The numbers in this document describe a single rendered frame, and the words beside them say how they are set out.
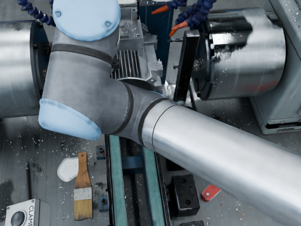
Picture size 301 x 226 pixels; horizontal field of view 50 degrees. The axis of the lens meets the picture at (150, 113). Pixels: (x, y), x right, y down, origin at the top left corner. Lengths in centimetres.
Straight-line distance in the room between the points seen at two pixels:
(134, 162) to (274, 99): 45
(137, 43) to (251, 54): 28
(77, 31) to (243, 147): 26
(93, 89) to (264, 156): 24
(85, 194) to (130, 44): 44
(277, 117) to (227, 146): 64
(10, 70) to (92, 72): 38
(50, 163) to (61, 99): 59
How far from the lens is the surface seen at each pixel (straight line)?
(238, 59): 83
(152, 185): 84
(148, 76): 80
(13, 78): 81
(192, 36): 67
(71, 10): 46
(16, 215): 69
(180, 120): 47
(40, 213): 69
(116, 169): 85
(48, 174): 101
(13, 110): 86
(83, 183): 97
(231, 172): 41
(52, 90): 45
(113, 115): 48
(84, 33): 44
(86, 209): 94
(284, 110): 103
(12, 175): 104
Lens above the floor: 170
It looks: 56 degrees down
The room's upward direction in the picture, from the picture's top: 4 degrees clockwise
